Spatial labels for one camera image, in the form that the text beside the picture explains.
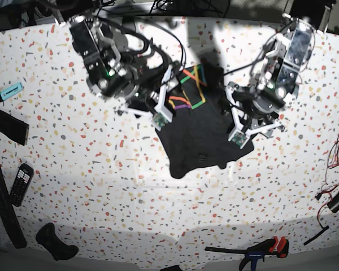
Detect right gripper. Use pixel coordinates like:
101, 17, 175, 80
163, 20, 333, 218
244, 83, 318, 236
117, 64, 185, 123

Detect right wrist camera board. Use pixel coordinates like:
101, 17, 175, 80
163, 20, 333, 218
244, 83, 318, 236
151, 113, 168, 131

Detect black game controller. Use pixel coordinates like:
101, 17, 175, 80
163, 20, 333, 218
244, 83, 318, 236
36, 222, 79, 261

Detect black cables behind table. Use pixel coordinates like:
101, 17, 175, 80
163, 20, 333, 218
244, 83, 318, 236
149, 0, 229, 16

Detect black fabric strap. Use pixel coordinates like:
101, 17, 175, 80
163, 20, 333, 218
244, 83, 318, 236
0, 105, 29, 146

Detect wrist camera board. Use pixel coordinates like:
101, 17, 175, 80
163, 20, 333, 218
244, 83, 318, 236
231, 131, 247, 148
151, 113, 168, 131

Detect red black wire bundle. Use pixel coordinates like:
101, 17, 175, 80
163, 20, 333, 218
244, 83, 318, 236
316, 127, 339, 230

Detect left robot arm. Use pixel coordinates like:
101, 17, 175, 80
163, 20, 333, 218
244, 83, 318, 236
223, 14, 315, 148

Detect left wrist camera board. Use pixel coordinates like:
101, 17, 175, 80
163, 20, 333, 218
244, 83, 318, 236
231, 131, 247, 148

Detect light blue highlighter marker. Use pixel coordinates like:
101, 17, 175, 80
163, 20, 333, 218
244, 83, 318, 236
0, 82, 24, 103

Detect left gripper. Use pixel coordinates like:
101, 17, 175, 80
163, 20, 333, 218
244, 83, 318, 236
215, 82, 284, 141

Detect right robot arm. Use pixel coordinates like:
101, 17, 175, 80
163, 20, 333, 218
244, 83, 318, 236
64, 13, 180, 130

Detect small black stick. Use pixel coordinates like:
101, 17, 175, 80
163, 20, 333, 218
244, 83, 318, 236
303, 226, 329, 246

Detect dark grey T-shirt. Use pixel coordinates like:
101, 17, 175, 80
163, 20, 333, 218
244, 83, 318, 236
157, 63, 254, 179

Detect black remote control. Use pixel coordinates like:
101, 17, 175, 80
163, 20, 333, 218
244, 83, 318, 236
9, 163, 34, 207

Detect long black tube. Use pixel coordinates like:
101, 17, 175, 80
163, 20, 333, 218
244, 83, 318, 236
0, 166, 27, 249

